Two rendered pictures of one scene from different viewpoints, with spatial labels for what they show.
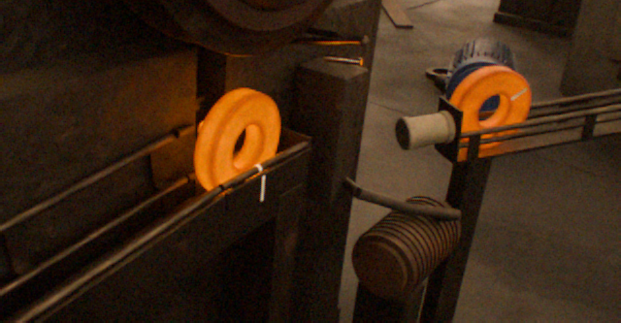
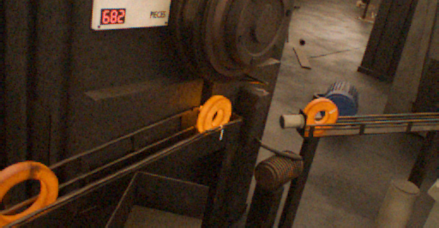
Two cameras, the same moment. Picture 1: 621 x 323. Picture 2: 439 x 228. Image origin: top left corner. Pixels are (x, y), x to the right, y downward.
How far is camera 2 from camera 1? 65 cm
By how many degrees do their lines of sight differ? 4
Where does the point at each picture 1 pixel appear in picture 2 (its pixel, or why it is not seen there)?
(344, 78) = (259, 95)
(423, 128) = (291, 120)
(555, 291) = (354, 211)
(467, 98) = (309, 110)
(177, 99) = (194, 96)
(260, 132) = (223, 112)
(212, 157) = (205, 119)
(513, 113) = (330, 118)
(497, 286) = (326, 205)
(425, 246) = (285, 170)
